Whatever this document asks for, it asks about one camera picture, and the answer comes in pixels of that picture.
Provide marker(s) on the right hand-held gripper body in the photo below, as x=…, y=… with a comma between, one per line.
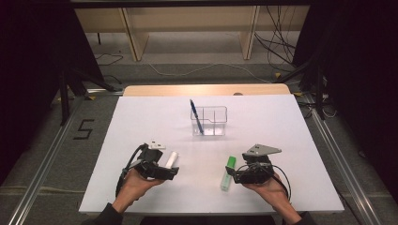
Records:
x=256, y=173

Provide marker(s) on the green highlighter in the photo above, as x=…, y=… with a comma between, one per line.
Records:
x=231, y=162

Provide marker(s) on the yellow floor tape piece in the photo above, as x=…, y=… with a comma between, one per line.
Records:
x=298, y=93
x=278, y=75
x=90, y=97

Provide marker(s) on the white table cover board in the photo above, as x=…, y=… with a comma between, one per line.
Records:
x=187, y=193

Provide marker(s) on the aluminium floor rail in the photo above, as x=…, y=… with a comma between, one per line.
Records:
x=34, y=187
x=347, y=175

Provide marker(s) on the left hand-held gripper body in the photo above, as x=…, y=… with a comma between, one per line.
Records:
x=147, y=165

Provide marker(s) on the black tripod stand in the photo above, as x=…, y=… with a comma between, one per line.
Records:
x=64, y=103

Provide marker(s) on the black metal stand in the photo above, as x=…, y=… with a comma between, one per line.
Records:
x=319, y=93

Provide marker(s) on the dark curtain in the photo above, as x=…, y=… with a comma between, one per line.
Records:
x=359, y=62
x=31, y=62

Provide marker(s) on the person's right hand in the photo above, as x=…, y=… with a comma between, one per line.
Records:
x=272, y=191

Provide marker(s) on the white marker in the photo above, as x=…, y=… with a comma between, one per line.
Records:
x=172, y=157

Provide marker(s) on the person's left hand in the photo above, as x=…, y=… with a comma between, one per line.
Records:
x=134, y=187

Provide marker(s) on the blue pen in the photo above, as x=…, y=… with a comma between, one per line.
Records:
x=195, y=114

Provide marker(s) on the light wooden desk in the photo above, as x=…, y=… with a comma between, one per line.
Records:
x=187, y=18

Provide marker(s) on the clear plastic pen holder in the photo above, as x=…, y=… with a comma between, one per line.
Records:
x=219, y=129

